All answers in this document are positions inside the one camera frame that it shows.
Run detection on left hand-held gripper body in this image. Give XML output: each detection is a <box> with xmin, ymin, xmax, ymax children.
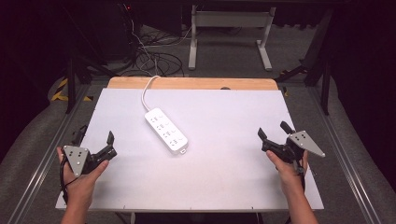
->
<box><xmin>62</xmin><ymin>143</ymin><xmax>119</xmax><ymax>178</ymax></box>

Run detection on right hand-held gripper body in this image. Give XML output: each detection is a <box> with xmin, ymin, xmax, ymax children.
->
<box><xmin>261</xmin><ymin>130</ymin><xmax>327</xmax><ymax>165</ymax></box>

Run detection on person's left hand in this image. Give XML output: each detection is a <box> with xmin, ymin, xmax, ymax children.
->
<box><xmin>56</xmin><ymin>147</ymin><xmax>110</xmax><ymax>203</ymax></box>

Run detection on person's right hand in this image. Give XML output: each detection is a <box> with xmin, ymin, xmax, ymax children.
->
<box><xmin>265</xmin><ymin>149</ymin><xmax>310</xmax><ymax>195</ymax></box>

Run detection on yellow black hazard tape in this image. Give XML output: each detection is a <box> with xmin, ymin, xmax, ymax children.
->
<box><xmin>50</xmin><ymin>77</ymin><xmax>94</xmax><ymax>103</ymax></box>

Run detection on black tripod stand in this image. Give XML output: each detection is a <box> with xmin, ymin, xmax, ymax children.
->
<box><xmin>62</xmin><ymin>4</ymin><xmax>110</xmax><ymax>115</ymax></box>

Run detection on white power strip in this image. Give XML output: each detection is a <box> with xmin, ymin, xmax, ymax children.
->
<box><xmin>144</xmin><ymin>107</ymin><xmax>190</xmax><ymax>155</ymax></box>

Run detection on black metal stand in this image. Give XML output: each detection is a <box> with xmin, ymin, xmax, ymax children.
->
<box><xmin>274</xmin><ymin>7</ymin><xmax>333</xmax><ymax>117</ymax></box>

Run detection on wooden table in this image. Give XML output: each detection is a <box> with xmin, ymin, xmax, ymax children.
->
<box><xmin>106</xmin><ymin>76</ymin><xmax>279</xmax><ymax>91</ymax></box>

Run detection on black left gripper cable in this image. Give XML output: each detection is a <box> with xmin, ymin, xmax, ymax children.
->
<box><xmin>59</xmin><ymin>154</ymin><xmax>79</xmax><ymax>205</ymax></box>

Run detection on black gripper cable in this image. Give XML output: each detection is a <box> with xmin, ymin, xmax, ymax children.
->
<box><xmin>59</xmin><ymin>154</ymin><xmax>79</xmax><ymax>205</ymax></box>
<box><xmin>292</xmin><ymin>158</ymin><xmax>308</xmax><ymax>195</ymax></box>

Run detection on aluminium floor rail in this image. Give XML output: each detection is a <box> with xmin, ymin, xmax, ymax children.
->
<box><xmin>6</xmin><ymin>83</ymin><xmax>92</xmax><ymax>224</ymax></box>
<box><xmin>306</xmin><ymin>85</ymin><xmax>383</xmax><ymax>224</ymax></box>

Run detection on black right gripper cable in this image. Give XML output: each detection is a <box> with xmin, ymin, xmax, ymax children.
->
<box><xmin>292</xmin><ymin>158</ymin><xmax>308</xmax><ymax>195</ymax></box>

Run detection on white power strip cable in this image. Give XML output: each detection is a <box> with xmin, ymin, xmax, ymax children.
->
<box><xmin>141</xmin><ymin>75</ymin><xmax>162</xmax><ymax>112</ymax></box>

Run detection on tangle of floor cables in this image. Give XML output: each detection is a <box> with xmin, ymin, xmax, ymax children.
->
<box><xmin>122</xmin><ymin>26</ymin><xmax>192</xmax><ymax>77</ymax></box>

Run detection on white metal desk frame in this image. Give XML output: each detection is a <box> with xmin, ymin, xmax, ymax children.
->
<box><xmin>188</xmin><ymin>4</ymin><xmax>277</xmax><ymax>72</ymax></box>

